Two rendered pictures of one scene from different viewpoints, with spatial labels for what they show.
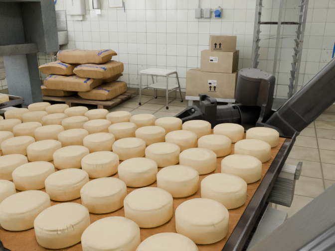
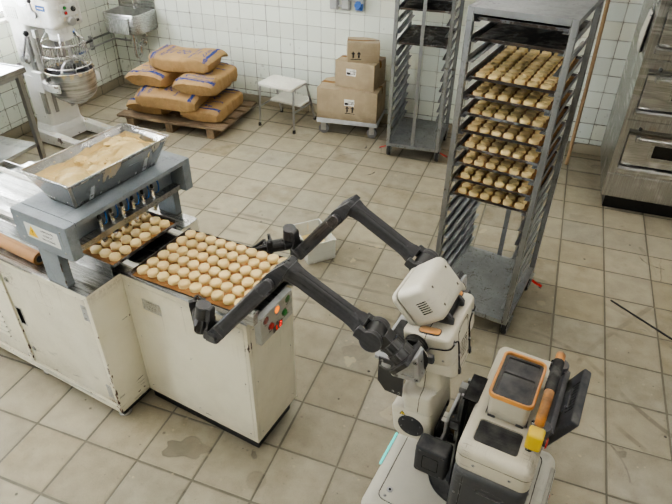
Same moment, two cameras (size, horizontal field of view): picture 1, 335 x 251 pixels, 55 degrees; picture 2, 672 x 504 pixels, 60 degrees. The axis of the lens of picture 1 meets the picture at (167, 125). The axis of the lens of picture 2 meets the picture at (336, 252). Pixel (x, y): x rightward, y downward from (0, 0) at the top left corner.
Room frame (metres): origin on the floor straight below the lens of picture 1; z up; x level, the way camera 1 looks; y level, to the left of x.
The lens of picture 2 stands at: (-1.52, -0.34, 2.42)
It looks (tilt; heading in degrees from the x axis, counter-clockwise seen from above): 35 degrees down; 359
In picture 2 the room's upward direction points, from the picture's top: 1 degrees clockwise
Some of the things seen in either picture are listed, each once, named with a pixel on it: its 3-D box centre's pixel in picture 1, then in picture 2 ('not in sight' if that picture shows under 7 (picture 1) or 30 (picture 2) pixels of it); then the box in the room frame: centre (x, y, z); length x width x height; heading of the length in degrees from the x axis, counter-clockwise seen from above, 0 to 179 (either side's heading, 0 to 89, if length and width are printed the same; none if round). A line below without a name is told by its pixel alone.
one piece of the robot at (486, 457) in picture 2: not in sight; (496, 437); (-0.16, -0.97, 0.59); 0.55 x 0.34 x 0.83; 151
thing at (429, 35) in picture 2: (279, 23); (427, 35); (3.61, -1.20, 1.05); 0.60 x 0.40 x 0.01; 162
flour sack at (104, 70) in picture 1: (100, 68); (207, 77); (4.20, 0.86, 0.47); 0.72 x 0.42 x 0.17; 164
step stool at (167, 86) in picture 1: (161, 86); (286, 101); (4.20, 0.08, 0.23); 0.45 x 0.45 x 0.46; 61
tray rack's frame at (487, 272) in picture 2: not in sight; (506, 169); (1.36, -1.33, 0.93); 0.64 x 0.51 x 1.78; 149
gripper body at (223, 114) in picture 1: (218, 119); (275, 245); (0.63, -0.10, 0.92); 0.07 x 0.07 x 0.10; 16
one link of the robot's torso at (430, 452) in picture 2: not in sight; (425, 428); (-0.09, -0.72, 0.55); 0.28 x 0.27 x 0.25; 151
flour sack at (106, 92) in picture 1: (104, 89); (214, 104); (4.22, 0.84, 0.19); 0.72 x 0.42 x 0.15; 163
